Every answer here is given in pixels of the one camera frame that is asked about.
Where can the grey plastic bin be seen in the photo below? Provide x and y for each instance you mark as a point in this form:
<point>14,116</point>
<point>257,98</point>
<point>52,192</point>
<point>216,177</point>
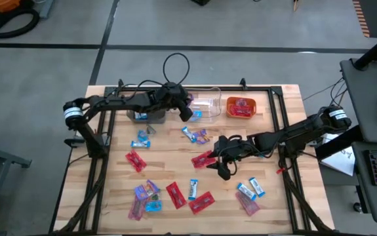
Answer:
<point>152,118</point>

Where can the black stand beam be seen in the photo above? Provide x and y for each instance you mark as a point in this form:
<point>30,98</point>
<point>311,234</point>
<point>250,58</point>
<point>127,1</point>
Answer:
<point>335,145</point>
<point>375,49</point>

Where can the blue and white candy bar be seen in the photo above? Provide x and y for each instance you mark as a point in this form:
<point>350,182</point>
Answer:
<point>193,189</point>
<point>140,115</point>
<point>188,133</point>
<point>246,191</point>
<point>140,144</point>
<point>257,187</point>

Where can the grey desk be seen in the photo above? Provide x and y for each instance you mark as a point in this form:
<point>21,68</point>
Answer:
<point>371,203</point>
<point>365,108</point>

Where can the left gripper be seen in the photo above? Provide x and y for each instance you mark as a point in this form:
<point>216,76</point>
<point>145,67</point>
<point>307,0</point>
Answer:
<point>175,96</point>

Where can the red tag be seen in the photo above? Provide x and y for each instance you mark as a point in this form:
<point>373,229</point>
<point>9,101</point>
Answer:
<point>280,170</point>

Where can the grey-green candy packet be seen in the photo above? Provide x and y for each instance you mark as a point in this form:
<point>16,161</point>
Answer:
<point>150,130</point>

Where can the purple and orange candy packet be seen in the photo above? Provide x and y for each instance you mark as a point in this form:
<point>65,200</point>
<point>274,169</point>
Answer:
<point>152,187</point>

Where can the clear plastic bin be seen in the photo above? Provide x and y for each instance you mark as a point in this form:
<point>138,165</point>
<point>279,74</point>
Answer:
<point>212,108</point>

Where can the black caster wheel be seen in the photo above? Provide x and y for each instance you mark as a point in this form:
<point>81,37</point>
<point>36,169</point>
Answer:
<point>358,207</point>

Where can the pink translucent candy packet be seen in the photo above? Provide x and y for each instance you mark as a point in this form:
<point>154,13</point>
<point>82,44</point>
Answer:
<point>136,209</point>
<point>248,206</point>

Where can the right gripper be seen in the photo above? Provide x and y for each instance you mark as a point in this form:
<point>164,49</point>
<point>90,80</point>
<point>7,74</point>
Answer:
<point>234,147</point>

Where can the green candy packet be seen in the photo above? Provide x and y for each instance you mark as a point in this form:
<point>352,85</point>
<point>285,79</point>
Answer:
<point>155,196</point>

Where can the black equipment base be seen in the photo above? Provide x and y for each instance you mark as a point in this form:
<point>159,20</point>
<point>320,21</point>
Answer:
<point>201,2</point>

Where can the wooden stick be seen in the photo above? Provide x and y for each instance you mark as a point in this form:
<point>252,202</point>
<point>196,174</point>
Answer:
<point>295,5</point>

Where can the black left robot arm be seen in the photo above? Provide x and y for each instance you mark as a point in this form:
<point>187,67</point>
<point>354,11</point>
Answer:
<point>116,101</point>

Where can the orange shop vacuum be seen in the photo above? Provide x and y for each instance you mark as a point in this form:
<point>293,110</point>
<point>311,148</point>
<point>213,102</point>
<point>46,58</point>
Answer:
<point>1,4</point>

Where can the white paper sheet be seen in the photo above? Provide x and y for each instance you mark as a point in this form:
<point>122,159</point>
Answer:
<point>342,160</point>

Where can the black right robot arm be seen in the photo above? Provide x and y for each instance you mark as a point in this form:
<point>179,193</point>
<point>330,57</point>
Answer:
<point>293,132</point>

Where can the orange plastic bin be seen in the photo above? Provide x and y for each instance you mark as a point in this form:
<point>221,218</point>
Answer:
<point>229,100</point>

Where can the black aluminium table frame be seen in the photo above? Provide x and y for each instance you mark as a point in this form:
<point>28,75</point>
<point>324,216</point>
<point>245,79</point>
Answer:
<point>257,88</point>

